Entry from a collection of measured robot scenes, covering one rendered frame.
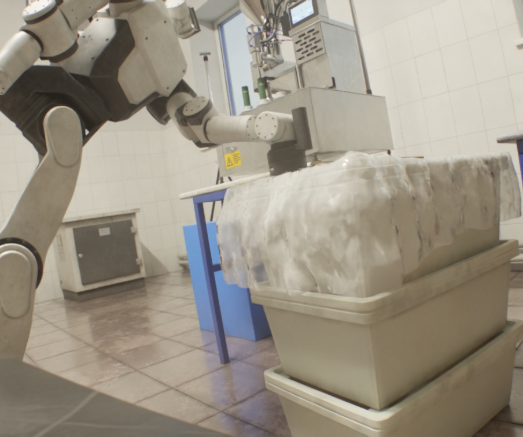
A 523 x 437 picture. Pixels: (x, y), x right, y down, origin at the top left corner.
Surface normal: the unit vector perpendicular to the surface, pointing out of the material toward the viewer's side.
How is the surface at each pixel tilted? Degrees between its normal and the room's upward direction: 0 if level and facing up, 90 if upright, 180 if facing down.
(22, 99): 106
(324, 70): 90
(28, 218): 90
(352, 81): 90
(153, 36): 115
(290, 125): 90
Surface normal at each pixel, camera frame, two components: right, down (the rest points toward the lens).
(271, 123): -0.57, 0.11
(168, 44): 0.87, 0.30
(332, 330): -0.80, 0.25
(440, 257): 0.56, 0.04
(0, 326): 0.58, 0.35
